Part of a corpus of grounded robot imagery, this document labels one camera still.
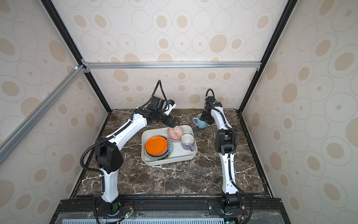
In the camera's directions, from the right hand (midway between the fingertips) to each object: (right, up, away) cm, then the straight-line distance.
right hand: (205, 119), depth 106 cm
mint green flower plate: (-28, -26, -16) cm, 41 cm away
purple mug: (-14, -16, -9) cm, 23 cm away
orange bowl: (-35, -18, -12) cm, 41 cm away
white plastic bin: (-19, -25, -10) cm, 33 cm away
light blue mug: (-4, -3, -4) cm, 6 cm away
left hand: (-20, 0, -21) cm, 29 cm away
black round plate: (-29, -23, -16) cm, 41 cm away
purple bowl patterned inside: (-22, -10, -6) cm, 25 cm away
